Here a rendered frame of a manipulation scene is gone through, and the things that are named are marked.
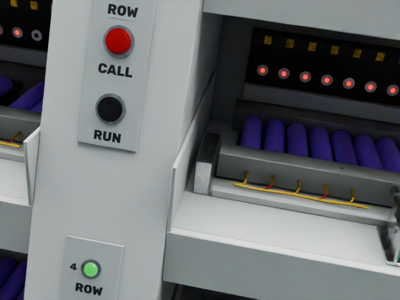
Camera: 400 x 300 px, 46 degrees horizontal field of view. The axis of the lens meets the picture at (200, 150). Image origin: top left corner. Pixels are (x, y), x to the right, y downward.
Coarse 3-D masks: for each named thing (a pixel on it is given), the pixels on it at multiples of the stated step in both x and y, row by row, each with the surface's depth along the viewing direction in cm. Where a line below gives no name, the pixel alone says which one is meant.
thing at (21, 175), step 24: (0, 48) 49; (24, 48) 48; (0, 144) 39; (24, 144) 30; (0, 168) 36; (24, 168) 36; (0, 192) 34; (24, 192) 34; (0, 216) 33; (24, 216) 33; (0, 240) 35; (24, 240) 34
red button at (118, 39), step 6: (114, 30) 30; (120, 30) 29; (108, 36) 30; (114, 36) 30; (120, 36) 30; (126, 36) 29; (108, 42) 30; (114, 42) 30; (120, 42) 30; (126, 42) 30; (108, 48) 30; (114, 48) 30; (120, 48) 30; (126, 48) 30
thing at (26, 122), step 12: (0, 108) 40; (12, 108) 40; (0, 120) 39; (12, 120) 39; (24, 120) 38; (36, 120) 38; (0, 132) 39; (12, 132) 39; (24, 132) 39; (12, 144) 38
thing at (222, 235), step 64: (256, 64) 46; (320, 64) 45; (384, 64) 44; (192, 128) 34; (256, 128) 42; (320, 128) 44; (384, 128) 44; (192, 192) 36; (256, 192) 37; (320, 192) 37; (384, 192) 36; (192, 256) 32; (256, 256) 31; (320, 256) 31; (384, 256) 32
